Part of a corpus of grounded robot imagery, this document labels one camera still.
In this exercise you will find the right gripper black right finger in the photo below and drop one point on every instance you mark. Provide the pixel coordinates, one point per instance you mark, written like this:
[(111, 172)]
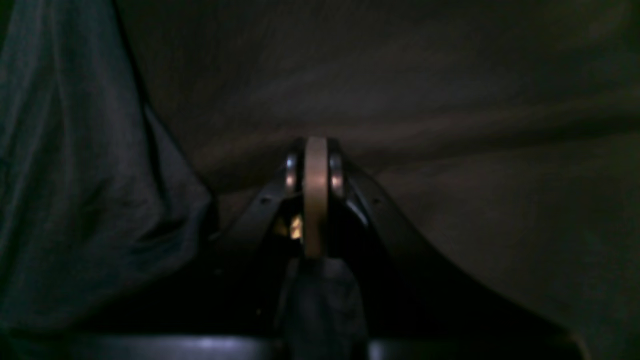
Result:
[(408, 284)]

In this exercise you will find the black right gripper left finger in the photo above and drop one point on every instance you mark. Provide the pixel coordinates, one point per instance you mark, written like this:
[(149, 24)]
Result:
[(249, 259)]

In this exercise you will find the dark blue-grey T-shirt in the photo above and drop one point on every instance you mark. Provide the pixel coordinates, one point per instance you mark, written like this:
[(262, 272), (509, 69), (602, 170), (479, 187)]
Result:
[(96, 199)]

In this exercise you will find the black table cloth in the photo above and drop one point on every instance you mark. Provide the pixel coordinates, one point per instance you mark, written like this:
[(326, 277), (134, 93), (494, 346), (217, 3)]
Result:
[(507, 130)]

